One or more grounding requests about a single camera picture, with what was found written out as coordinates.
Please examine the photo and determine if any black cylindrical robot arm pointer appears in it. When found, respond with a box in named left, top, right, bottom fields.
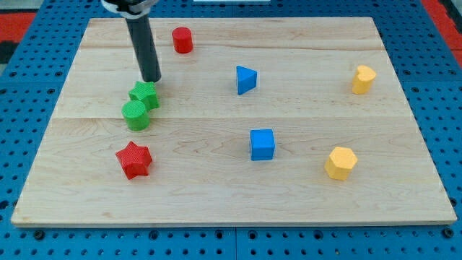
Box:
left=101, top=0, right=162, bottom=82

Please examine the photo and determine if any green star block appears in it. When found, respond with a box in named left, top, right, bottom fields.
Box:
left=128, top=82, right=160, bottom=111

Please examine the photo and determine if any red star block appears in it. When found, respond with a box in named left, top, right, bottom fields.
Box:
left=115, top=141, right=152, bottom=180

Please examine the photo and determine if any light wooden board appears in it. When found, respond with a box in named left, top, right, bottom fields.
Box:
left=11, top=17, right=457, bottom=228

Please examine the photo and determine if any blue cube block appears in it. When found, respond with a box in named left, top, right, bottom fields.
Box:
left=250, top=129, right=276, bottom=161

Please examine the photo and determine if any blue triangle block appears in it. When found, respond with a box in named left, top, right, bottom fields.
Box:
left=236, top=66, right=258, bottom=95

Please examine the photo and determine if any green cylinder block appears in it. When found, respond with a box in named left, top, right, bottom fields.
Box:
left=121, top=100, right=150, bottom=131

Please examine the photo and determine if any red cylinder block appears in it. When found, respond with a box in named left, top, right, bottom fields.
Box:
left=172, top=27, right=193, bottom=53

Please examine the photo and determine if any yellow hexagon block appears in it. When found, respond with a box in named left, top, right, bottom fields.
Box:
left=324, top=147, right=358, bottom=181

